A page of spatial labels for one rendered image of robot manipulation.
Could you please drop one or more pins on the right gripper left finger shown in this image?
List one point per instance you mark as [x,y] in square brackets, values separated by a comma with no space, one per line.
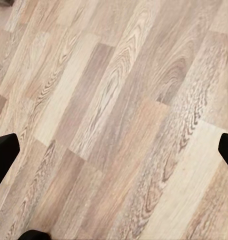
[9,150]

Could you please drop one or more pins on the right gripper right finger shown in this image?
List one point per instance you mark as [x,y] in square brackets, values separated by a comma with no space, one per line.
[223,146]

